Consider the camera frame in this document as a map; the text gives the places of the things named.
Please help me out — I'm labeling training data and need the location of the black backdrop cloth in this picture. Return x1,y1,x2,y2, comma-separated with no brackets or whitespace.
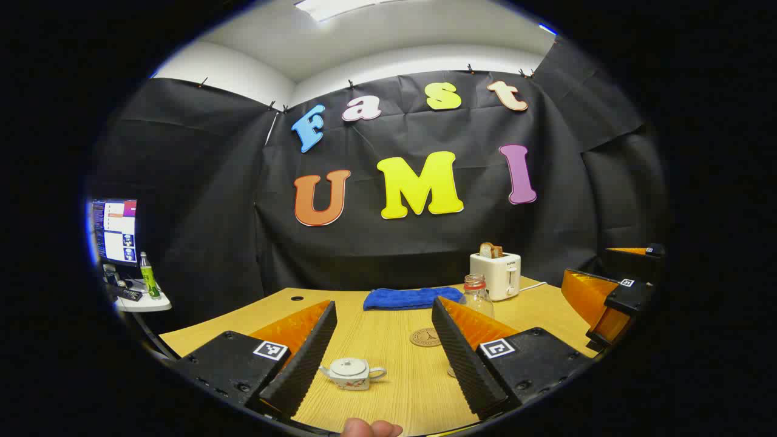
88,38,668,333

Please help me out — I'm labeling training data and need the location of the white teacup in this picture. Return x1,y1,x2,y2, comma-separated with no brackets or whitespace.
319,357,388,391

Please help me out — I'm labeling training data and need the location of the blue towel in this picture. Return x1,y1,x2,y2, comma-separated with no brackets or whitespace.
363,286,467,311

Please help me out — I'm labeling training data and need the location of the round wooden coaster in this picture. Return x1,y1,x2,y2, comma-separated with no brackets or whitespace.
409,328,443,348

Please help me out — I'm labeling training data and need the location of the white toaster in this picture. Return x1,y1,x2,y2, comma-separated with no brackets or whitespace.
469,251,521,302

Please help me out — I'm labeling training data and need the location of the green drink bottle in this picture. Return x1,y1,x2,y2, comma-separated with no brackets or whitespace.
140,251,161,299

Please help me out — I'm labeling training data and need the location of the ceiling light panel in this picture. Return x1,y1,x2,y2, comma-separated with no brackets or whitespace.
294,0,389,23

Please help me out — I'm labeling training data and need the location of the white side table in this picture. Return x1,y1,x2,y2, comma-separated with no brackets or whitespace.
112,278,172,313

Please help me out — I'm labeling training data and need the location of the computer monitor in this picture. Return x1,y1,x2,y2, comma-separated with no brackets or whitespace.
91,198,138,268

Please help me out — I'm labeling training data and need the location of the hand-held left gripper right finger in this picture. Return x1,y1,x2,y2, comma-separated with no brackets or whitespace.
431,296,594,421

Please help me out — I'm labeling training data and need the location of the black keyboard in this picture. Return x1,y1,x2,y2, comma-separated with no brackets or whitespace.
106,284,144,303

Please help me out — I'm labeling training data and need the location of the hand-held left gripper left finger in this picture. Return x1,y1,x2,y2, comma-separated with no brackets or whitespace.
172,299,338,419

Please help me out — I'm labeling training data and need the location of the clear plastic water bottle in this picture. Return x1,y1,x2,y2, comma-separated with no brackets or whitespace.
448,273,495,378

